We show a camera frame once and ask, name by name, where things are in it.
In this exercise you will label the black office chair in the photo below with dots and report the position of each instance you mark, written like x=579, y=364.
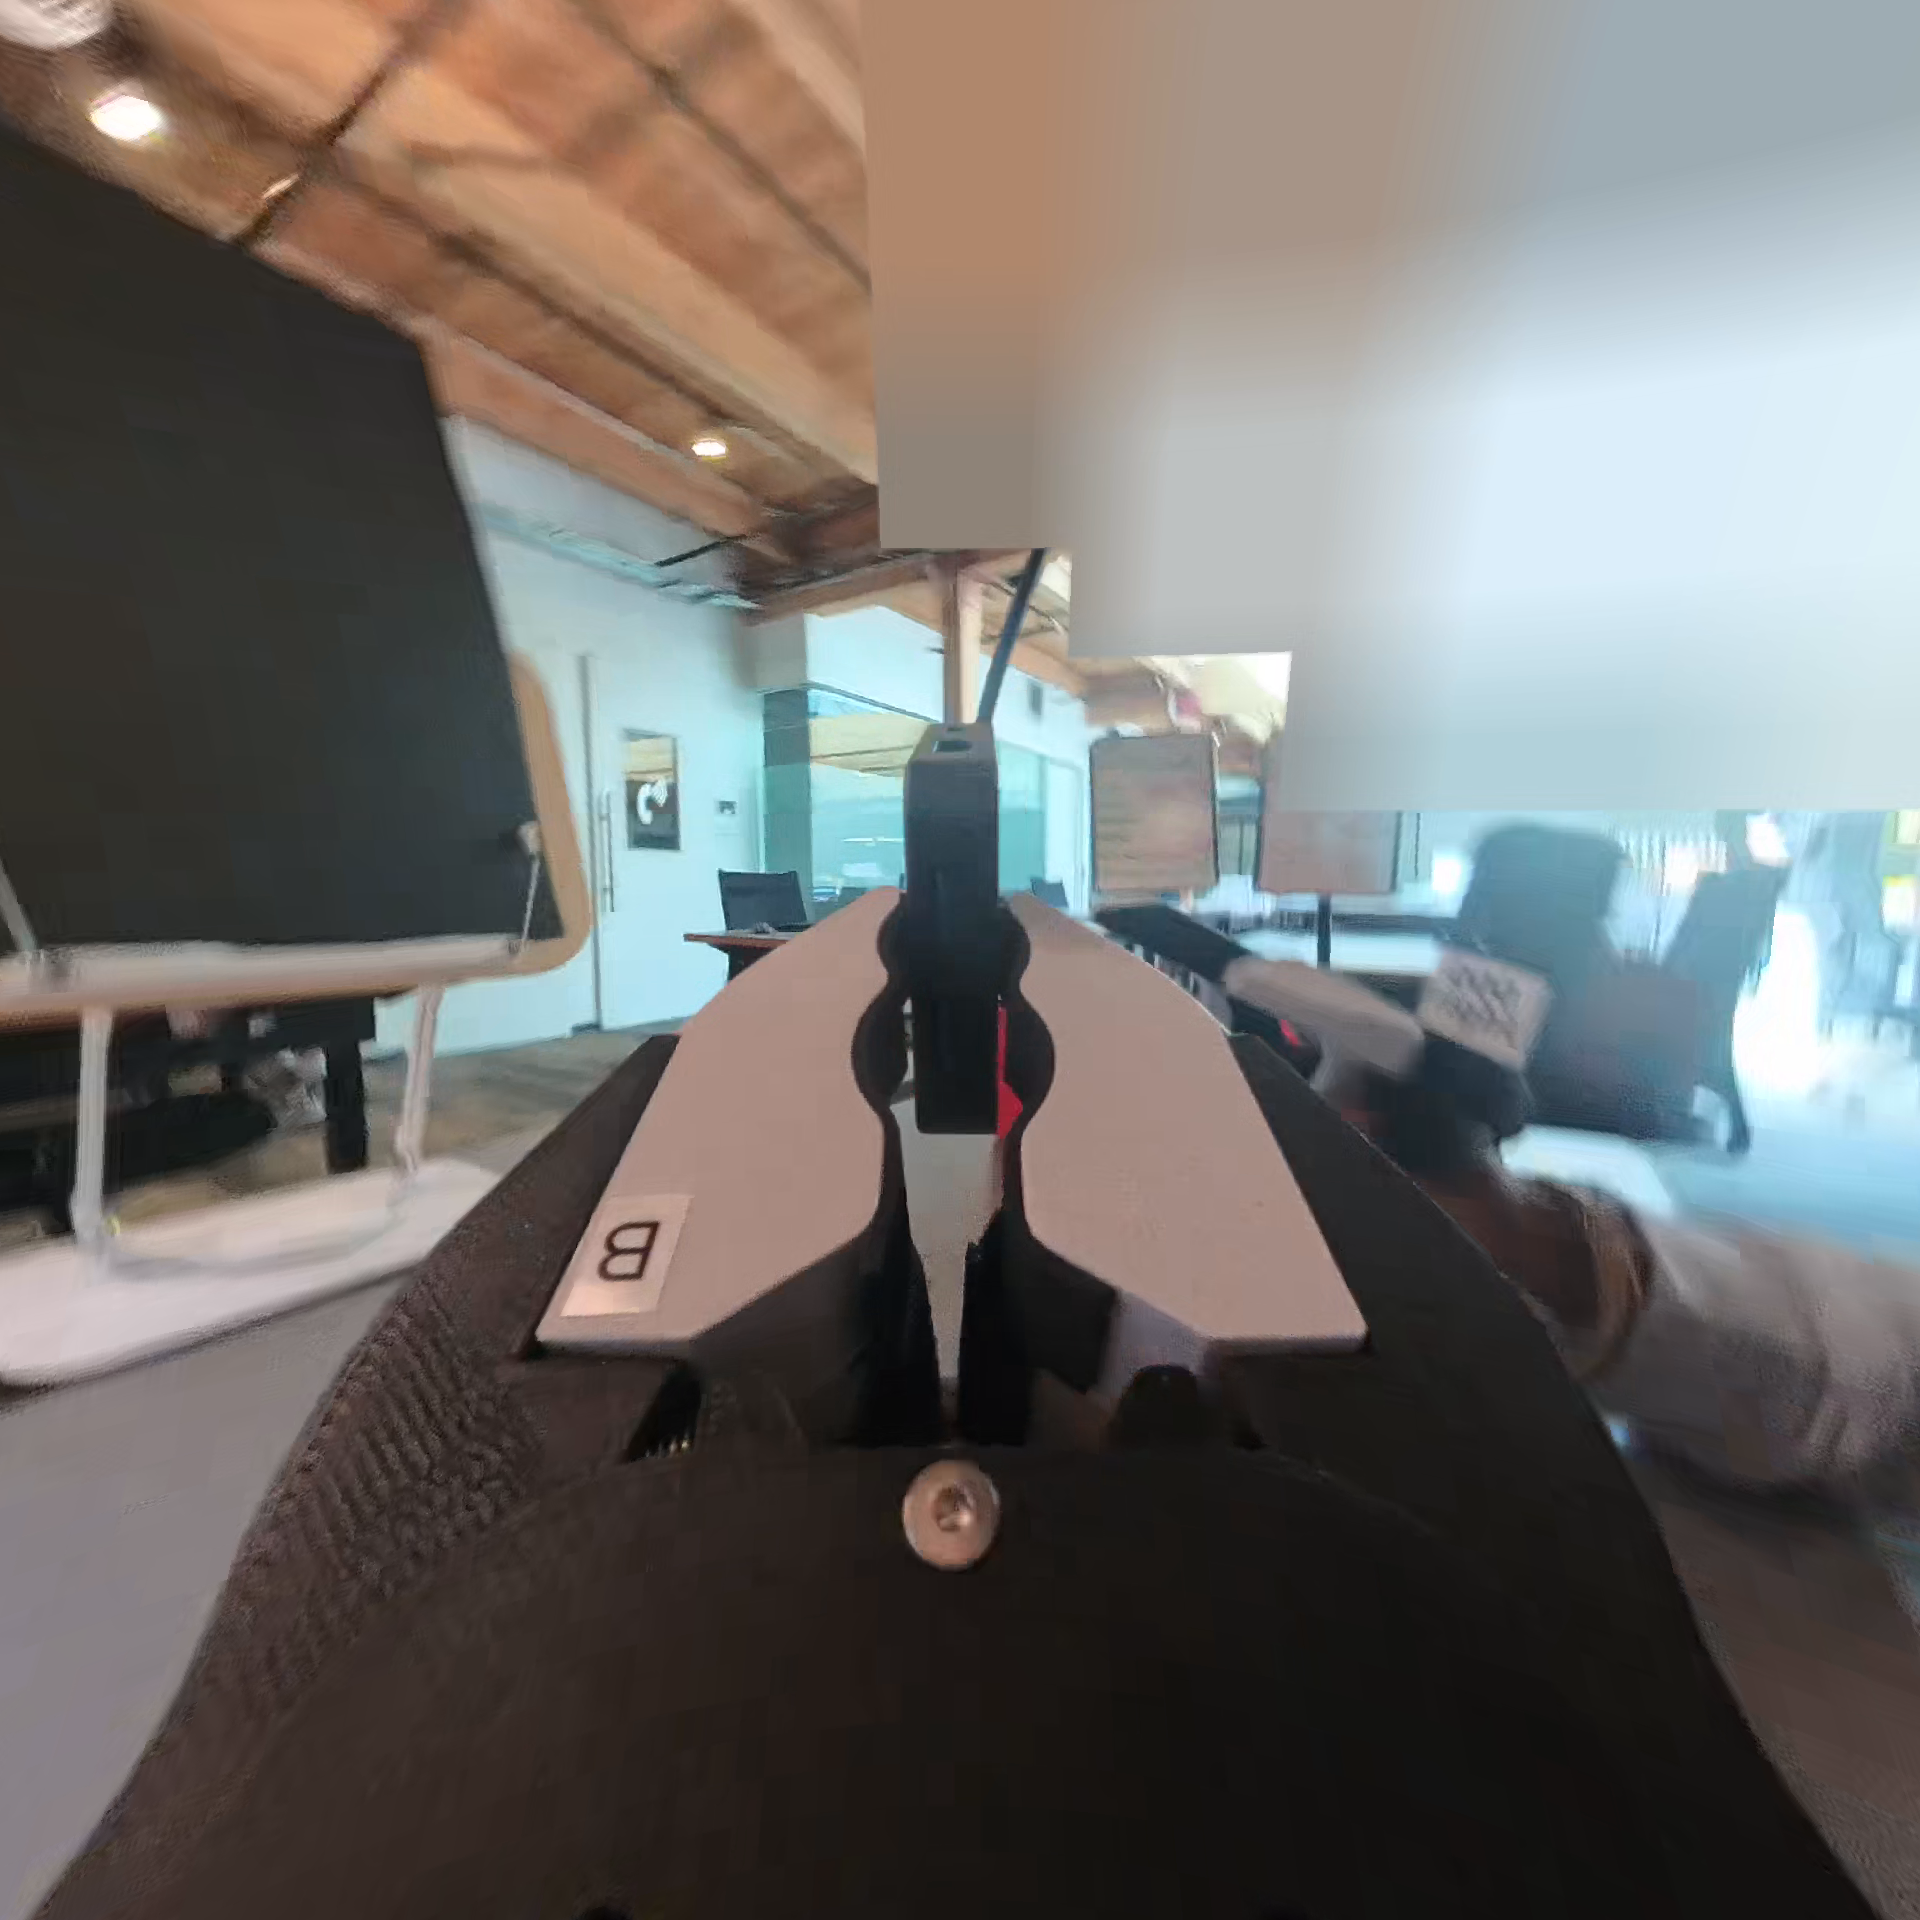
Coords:
x=1574, y=990
x=761, y=896

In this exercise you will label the person's right forearm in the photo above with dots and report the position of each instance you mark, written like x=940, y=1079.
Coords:
x=1770, y=1349

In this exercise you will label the wooden support post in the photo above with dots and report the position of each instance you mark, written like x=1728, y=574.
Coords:
x=963, y=645

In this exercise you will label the handwritten whiteboard on stand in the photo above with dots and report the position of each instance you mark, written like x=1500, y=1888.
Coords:
x=1329, y=848
x=1153, y=810

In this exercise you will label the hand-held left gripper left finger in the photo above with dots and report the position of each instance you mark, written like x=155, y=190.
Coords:
x=720, y=1170

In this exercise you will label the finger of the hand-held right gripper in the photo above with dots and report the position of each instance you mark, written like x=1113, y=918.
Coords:
x=1318, y=1014

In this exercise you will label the red plastic bin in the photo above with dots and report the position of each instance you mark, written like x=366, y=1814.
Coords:
x=1011, y=1102

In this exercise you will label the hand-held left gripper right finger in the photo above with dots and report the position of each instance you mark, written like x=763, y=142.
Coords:
x=1185, y=1185

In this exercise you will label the person's right hand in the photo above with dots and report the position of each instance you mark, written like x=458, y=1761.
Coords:
x=1560, y=1261

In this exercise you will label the white stand with clear rod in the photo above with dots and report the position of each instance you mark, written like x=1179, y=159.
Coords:
x=225, y=1261

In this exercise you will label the black hdmi switch box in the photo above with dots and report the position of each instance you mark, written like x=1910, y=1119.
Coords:
x=954, y=902

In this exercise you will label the white door with window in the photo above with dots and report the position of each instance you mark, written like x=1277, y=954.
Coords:
x=661, y=930

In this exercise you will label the black board with wooden frame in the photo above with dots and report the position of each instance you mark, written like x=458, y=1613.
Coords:
x=225, y=599

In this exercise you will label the wooden office desk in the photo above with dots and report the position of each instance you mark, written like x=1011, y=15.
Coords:
x=742, y=944

